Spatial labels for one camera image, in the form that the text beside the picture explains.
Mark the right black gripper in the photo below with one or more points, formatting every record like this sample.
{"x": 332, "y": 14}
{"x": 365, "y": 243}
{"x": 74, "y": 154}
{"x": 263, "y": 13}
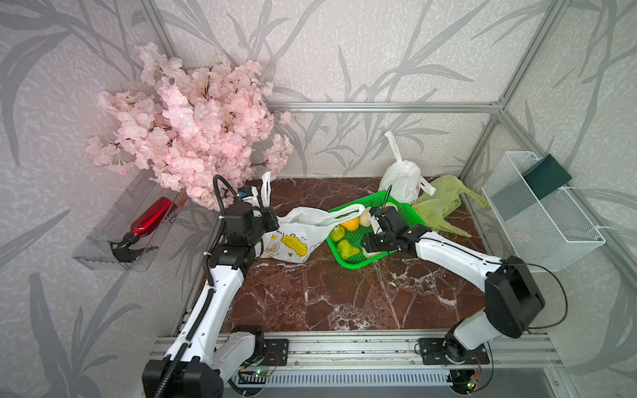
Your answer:
{"x": 367, "y": 243}

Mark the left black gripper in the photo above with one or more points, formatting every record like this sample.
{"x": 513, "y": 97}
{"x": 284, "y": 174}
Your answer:
{"x": 267, "y": 214}

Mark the orange pear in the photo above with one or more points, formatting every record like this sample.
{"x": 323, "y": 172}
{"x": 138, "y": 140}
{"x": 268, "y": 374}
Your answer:
{"x": 351, "y": 225}

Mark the green plastic basket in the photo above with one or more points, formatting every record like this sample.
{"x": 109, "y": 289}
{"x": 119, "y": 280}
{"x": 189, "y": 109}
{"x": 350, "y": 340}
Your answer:
{"x": 408, "y": 214}

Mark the white printed plastic bag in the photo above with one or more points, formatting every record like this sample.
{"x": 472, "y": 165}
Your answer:
{"x": 403, "y": 178}

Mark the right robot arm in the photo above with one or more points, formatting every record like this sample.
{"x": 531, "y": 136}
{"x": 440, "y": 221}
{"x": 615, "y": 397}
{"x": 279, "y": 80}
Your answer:
{"x": 512, "y": 298}

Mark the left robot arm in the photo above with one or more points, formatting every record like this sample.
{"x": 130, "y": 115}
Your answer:
{"x": 195, "y": 366}

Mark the beige pear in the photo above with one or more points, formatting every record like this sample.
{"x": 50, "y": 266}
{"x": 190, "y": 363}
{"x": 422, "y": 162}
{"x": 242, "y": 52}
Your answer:
{"x": 366, "y": 219}

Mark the light green plastic bag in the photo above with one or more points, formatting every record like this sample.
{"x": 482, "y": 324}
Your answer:
{"x": 433, "y": 210}

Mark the green pear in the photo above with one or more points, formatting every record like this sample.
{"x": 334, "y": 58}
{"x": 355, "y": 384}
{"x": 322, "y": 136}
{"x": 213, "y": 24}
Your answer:
{"x": 346, "y": 250}

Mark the pink cherry blossom tree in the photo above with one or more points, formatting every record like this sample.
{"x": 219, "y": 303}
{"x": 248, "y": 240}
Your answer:
{"x": 198, "y": 124}

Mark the red spray bottle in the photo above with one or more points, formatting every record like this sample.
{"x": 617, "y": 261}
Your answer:
{"x": 145, "y": 225}

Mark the dark green card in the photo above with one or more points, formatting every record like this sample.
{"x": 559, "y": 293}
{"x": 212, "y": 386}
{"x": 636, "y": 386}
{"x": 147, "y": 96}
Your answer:
{"x": 546, "y": 176}

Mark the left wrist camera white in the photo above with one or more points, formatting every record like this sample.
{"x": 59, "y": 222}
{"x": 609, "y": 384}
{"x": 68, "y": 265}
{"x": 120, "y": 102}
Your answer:
{"x": 250, "y": 194}

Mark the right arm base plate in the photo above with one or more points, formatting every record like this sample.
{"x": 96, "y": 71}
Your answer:
{"x": 438, "y": 351}

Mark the aluminium front rail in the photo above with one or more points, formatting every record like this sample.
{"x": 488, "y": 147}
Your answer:
{"x": 396, "y": 349}

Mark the clear acrylic wall shelf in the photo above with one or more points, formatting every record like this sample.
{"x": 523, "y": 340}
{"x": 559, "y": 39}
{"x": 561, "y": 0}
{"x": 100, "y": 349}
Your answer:
{"x": 95, "y": 253}

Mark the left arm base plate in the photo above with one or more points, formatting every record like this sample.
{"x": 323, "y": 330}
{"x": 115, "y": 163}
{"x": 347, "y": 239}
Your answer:
{"x": 273, "y": 352}

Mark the white wire mesh basket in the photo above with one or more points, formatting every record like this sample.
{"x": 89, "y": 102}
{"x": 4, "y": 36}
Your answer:
{"x": 550, "y": 230}

